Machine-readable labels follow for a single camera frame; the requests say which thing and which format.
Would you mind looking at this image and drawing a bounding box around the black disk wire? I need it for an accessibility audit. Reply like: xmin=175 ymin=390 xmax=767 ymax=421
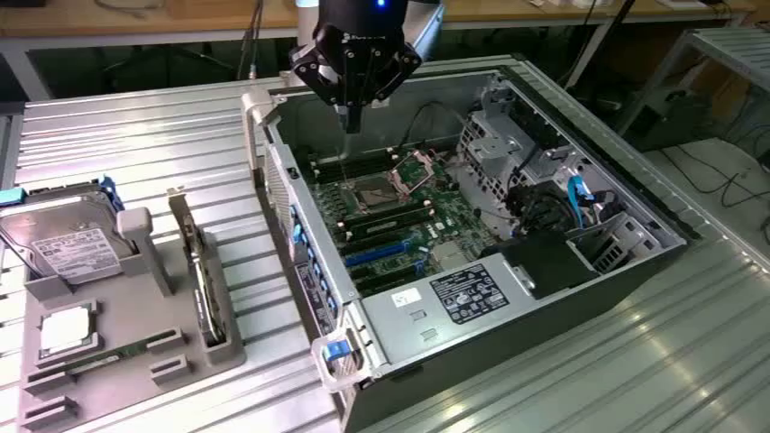
xmin=0 ymin=232 xmax=31 ymax=272

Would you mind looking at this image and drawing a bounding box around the grey perforated drive cage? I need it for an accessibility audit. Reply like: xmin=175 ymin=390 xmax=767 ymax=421
xmin=455 ymin=110 xmax=582 ymax=226

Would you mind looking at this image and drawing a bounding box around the green RAM stick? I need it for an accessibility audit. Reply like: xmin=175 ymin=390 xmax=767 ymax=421
xmin=32 ymin=341 xmax=152 ymax=376

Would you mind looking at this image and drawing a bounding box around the silver chipset heatsink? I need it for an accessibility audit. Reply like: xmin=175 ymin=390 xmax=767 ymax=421
xmin=432 ymin=243 xmax=471 ymax=268

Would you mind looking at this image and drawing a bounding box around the grey power supply unit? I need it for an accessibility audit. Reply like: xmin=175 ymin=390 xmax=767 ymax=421
xmin=359 ymin=251 xmax=538 ymax=367

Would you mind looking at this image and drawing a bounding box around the CPU socket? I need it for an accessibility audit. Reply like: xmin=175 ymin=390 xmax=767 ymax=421
xmin=351 ymin=173 xmax=410 ymax=211

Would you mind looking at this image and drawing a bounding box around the wooden desk with white frame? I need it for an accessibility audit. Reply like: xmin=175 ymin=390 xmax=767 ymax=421
xmin=0 ymin=0 xmax=759 ymax=103

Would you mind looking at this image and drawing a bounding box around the black expansion slot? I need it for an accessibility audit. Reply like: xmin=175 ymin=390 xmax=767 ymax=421
xmin=350 ymin=261 xmax=420 ymax=281
xmin=360 ymin=272 xmax=426 ymax=294

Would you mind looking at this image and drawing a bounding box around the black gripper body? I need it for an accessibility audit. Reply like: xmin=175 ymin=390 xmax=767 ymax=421
xmin=312 ymin=0 xmax=410 ymax=109

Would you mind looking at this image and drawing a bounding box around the blue expansion slot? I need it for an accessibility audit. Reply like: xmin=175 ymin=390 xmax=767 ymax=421
xmin=343 ymin=241 xmax=406 ymax=268

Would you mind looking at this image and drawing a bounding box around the metal slat side table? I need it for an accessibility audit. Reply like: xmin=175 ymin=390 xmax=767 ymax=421
xmin=617 ymin=26 xmax=770 ymax=136

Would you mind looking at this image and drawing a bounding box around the green motherboard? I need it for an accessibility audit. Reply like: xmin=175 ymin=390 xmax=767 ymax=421
xmin=306 ymin=148 xmax=501 ymax=294

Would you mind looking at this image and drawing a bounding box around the black plastic cover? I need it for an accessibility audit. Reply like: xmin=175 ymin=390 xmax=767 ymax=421
xmin=497 ymin=232 xmax=603 ymax=301

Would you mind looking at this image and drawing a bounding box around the blue disk carrier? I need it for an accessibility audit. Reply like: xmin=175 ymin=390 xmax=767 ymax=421
xmin=0 ymin=174 xmax=127 ymax=217

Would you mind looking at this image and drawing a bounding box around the black RAM slot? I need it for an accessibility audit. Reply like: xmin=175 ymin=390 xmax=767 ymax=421
xmin=315 ymin=161 xmax=396 ymax=184
xmin=310 ymin=151 xmax=392 ymax=171

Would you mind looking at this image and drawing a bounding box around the black looped wire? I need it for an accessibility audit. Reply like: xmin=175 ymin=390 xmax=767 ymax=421
xmin=404 ymin=102 xmax=466 ymax=148

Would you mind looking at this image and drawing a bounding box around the metal socket cover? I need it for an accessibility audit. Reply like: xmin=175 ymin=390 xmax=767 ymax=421
xmin=388 ymin=151 xmax=446 ymax=193

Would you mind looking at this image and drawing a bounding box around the thin hanging cable with plug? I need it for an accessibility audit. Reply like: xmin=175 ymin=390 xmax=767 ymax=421
xmin=239 ymin=0 xmax=266 ymax=80

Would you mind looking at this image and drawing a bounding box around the black chair base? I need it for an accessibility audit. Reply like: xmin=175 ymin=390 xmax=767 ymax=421
xmin=95 ymin=42 xmax=239 ymax=89

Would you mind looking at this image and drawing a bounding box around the grey parts rack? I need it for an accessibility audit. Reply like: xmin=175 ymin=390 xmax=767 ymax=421
xmin=17 ymin=207 xmax=248 ymax=429

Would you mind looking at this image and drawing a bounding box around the RAM stick with white label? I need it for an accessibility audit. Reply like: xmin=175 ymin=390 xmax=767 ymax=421
xmin=346 ymin=205 xmax=434 ymax=239

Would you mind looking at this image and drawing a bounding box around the black box with handle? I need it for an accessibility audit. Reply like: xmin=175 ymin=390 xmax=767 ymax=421
xmin=625 ymin=88 xmax=715 ymax=152

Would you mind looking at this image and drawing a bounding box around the CPU with silver lid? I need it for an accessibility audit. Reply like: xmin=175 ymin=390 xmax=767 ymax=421
xmin=39 ymin=309 xmax=98 ymax=357

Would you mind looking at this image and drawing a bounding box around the graphics card with metal bracket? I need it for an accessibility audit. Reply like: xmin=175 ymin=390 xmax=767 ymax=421
xmin=166 ymin=187 xmax=234 ymax=351

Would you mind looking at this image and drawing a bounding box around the silver hard disk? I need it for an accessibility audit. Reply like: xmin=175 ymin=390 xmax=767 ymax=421
xmin=0 ymin=191 xmax=140 ymax=286

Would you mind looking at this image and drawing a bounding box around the open black PC case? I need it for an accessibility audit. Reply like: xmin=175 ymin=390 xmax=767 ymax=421
xmin=239 ymin=52 xmax=703 ymax=433

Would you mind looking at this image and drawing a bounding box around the black drive wire bundle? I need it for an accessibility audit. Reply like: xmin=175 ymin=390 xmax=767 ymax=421
xmin=507 ymin=182 xmax=573 ymax=238

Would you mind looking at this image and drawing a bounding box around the grey disk bay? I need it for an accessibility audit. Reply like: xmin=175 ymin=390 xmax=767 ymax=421
xmin=569 ymin=211 xmax=689 ymax=277

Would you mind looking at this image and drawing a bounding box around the blue disk wire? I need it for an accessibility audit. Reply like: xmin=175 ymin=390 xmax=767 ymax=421
xmin=566 ymin=174 xmax=589 ymax=232

